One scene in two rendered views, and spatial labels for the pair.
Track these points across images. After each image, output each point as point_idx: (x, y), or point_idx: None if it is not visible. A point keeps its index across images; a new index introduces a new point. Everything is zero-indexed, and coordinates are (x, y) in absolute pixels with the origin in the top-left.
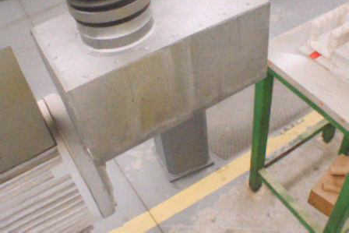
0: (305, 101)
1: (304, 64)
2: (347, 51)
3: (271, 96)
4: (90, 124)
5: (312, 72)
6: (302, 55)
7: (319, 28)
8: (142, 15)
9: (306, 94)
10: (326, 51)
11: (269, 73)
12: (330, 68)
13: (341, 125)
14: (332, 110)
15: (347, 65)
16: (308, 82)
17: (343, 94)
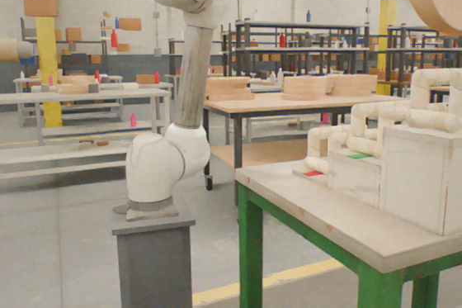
0: (288, 225)
1: (295, 182)
2: (350, 152)
3: (261, 249)
4: None
5: (303, 187)
6: (296, 176)
7: (319, 138)
8: None
9: (285, 206)
10: (326, 163)
11: (255, 206)
12: (328, 182)
13: (332, 244)
14: (315, 216)
15: (346, 167)
16: (292, 193)
17: (340, 206)
